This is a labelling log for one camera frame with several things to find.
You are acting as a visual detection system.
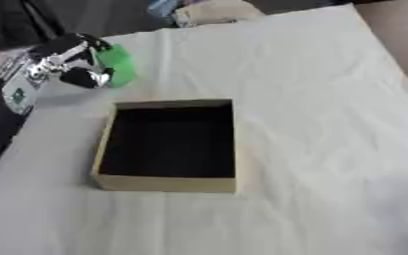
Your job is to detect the tan cardboard box black inside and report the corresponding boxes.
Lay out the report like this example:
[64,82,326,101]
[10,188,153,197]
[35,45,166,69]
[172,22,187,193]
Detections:
[91,98,239,193]

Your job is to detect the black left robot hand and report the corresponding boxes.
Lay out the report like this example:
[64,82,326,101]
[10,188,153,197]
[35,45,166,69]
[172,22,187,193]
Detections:
[28,32,117,90]

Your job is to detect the green plastic object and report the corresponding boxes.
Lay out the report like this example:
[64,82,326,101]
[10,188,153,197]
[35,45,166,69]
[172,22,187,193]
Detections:
[94,43,138,89]

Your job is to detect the cream cloth bag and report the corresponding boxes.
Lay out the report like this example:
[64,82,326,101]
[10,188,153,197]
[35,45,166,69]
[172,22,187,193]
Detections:
[170,0,267,28]

